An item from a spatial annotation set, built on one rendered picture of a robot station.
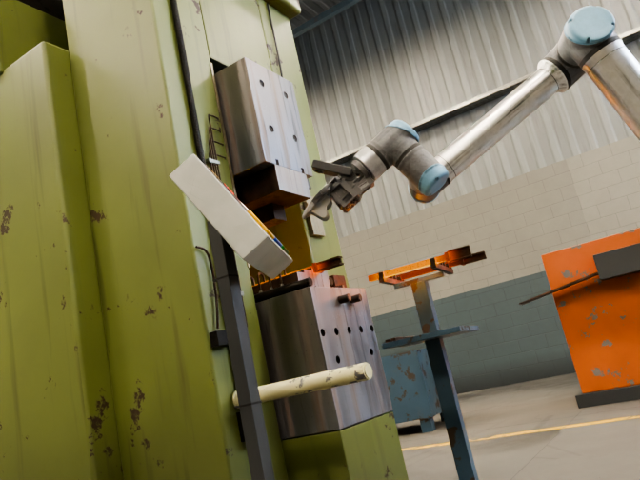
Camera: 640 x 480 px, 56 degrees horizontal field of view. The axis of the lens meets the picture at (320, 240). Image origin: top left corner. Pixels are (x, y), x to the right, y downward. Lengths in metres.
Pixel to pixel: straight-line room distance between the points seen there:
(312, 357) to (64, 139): 1.14
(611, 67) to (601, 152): 7.82
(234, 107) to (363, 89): 9.01
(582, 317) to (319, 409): 3.64
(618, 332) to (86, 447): 4.16
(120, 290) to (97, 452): 0.50
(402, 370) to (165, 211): 4.02
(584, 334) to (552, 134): 4.97
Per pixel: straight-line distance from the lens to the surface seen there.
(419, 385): 5.62
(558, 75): 1.90
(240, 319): 1.53
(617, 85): 1.77
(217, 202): 1.42
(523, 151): 9.79
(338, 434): 1.90
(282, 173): 2.11
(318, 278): 2.09
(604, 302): 5.28
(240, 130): 2.15
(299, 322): 1.93
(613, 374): 5.30
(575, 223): 9.46
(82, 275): 2.12
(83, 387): 2.05
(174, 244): 1.89
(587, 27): 1.80
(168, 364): 1.90
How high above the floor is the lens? 0.62
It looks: 13 degrees up
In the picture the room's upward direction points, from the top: 12 degrees counter-clockwise
